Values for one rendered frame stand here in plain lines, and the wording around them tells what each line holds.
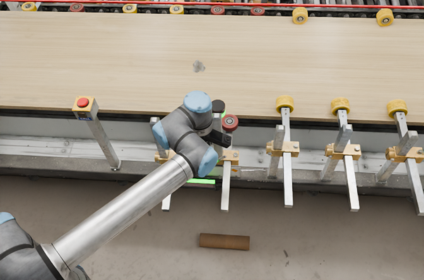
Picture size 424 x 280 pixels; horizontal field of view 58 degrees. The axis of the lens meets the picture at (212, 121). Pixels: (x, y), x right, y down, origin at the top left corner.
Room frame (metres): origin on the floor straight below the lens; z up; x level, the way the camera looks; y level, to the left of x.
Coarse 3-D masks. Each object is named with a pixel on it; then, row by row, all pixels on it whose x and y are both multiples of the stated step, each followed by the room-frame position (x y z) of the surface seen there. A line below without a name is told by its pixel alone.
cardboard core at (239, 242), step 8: (200, 240) 0.71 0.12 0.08; (208, 240) 0.70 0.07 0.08; (216, 240) 0.70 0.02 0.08; (224, 240) 0.69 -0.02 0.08; (232, 240) 0.69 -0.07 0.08; (240, 240) 0.69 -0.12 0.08; (248, 240) 0.68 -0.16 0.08; (232, 248) 0.65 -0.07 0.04; (240, 248) 0.65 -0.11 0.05; (248, 248) 0.64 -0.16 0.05
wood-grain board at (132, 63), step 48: (0, 48) 1.59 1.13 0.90; (48, 48) 1.56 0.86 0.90; (96, 48) 1.53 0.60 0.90; (144, 48) 1.51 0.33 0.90; (192, 48) 1.48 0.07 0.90; (240, 48) 1.46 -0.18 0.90; (288, 48) 1.43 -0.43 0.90; (336, 48) 1.40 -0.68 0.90; (384, 48) 1.38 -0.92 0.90; (0, 96) 1.24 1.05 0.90; (48, 96) 1.22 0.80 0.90; (96, 96) 1.20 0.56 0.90; (144, 96) 1.17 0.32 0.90; (240, 96) 1.13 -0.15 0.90; (336, 96) 1.09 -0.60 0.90; (384, 96) 1.07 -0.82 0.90
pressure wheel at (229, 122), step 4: (224, 116) 1.02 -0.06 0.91; (228, 116) 1.02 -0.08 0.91; (232, 116) 1.02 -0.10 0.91; (224, 120) 0.99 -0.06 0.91; (228, 120) 0.99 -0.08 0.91; (232, 120) 0.99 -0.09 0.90; (236, 120) 0.99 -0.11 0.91; (224, 124) 0.97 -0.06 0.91; (228, 124) 0.97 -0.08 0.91; (232, 124) 0.97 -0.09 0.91; (236, 124) 0.97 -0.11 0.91; (224, 128) 0.96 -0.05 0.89; (228, 128) 0.95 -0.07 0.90; (232, 128) 0.95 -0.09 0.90; (236, 128) 0.96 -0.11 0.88
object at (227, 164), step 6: (228, 132) 0.96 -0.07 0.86; (228, 162) 0.80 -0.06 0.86; (228, 168) 0.77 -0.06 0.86; (228, 174) 0.74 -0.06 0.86; (228, 180) 0.71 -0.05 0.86; (222, 186) 0.69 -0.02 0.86; (228, 186) 0.69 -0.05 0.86; (222, 192) 0.66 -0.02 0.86; (228, 192) 0.66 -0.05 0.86; (222, 198) 0.63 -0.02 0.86; (228, 198) 0.63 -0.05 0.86; (222, 204) 0.61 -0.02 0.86; (222, 210) 0.59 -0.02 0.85
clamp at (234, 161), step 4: (224, 152) 0.85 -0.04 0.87; (228, 152) 0.85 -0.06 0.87; (232, 152) 0.85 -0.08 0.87; (236, 152) 0.84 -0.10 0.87; (228, 156) 0.82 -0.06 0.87; (232, 156) 0.82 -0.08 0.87; (224, 160) 0.81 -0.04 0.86; (228, 160) 0.81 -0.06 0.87; (232, 160) 0.81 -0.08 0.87; (236, 160) 0.80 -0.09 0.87; (216, 164) 0.82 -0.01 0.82; (220, 164) 0.81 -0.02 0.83; (232, 164) 0.81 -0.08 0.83; (236, 164) 0.80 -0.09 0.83
